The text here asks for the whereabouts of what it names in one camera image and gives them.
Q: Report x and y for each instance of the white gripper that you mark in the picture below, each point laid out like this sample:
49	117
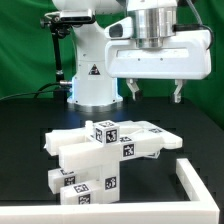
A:
185	55

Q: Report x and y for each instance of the white chair seat plate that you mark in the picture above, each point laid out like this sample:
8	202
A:
77	152

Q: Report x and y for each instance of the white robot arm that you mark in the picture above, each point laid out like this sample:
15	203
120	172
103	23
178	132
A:
92	88

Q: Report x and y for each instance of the white threaded peg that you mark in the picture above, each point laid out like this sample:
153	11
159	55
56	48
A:
89	126

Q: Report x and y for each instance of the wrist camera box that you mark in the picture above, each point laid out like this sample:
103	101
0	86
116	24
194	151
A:
122	29

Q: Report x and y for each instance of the grey mounted camera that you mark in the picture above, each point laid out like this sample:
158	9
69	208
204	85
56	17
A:
72	17

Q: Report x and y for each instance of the black camera stand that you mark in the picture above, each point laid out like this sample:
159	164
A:
57	50

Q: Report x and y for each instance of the white frame wall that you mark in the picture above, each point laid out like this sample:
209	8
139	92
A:
200	209

